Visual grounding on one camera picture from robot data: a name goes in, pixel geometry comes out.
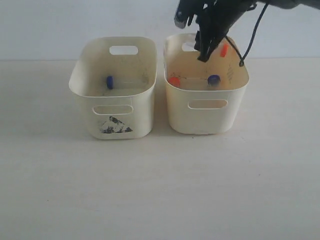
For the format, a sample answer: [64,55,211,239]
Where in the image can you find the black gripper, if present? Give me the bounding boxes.
[194,0,250,62]

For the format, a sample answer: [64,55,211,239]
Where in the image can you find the orange-capped clear tube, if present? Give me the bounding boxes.
[167,76,209,90]
[212,43,229,58]

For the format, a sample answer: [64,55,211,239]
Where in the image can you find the blue-capped clear tube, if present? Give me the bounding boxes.
[207,74,221,87]
[105,75,144,90]

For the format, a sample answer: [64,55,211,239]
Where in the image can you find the cream plastic bin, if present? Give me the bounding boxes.
[163,33,250,135]
[68,36,157,140]

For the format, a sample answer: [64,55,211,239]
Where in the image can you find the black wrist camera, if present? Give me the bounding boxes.
[174,0,202,29]

